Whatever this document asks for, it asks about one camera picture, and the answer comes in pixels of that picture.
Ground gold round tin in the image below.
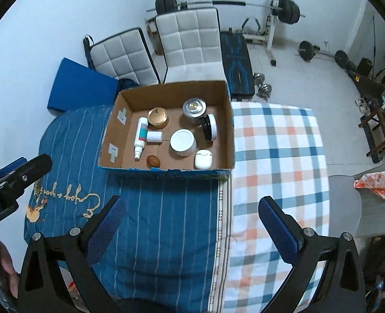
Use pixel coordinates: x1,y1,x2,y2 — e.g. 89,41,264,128
147,107,169,129

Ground cardboard box with blue print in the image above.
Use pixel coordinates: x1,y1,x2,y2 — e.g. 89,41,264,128
98,81,235,180

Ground right white quilted chair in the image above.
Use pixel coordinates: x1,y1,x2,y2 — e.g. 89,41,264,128
155,8,226,83

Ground brown oval pebble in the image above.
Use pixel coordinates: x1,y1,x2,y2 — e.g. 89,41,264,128
147,155,161,168

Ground blue foam mat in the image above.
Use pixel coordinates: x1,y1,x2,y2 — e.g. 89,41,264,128
47,58,118,112

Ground blue striped bed sheet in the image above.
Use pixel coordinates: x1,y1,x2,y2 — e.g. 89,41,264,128
24,106,224,312

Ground barbell on floor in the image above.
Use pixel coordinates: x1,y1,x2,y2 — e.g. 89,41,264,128
298,40,349,69

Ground barbell on white rack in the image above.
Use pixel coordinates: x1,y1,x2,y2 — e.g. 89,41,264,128
147,0,304,67

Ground plaid checked blanket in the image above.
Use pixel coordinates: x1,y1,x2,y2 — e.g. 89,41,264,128
207,102,330,312

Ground white earbuds case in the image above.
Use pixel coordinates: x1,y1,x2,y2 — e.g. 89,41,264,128
194,150,213,170

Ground left white quilted chair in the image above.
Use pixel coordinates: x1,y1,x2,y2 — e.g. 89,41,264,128
83,28,161,86

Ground small white cylinder cap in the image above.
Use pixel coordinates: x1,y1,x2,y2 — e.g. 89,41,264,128
147,131,163,143

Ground black weight bench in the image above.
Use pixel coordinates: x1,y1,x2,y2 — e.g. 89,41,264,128
220,31,255,101

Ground black jar with white lid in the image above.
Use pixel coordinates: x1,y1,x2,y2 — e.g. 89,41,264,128
200,114,217,142

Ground white spray bottle teal label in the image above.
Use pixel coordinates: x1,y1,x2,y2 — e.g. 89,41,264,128
134,117,149,161

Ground white round jar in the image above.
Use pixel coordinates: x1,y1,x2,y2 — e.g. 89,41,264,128
170,129,197,157

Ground grey armchair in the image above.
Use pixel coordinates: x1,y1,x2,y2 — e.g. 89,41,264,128
328,172,385,238

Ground chrome dumbbells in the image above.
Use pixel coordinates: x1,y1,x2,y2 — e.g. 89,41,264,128
253,73,272,101

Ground dark wooden chair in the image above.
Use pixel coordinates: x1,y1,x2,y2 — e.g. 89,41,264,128
358,106,385,164

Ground white quilted chair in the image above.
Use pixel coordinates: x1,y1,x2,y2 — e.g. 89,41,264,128
155,8,226,83
83,28,161,86

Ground person's left hand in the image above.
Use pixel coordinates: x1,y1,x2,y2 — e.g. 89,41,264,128
0,240,20,299

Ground silver round tin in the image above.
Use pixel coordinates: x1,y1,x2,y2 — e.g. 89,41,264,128
183,98,207,125

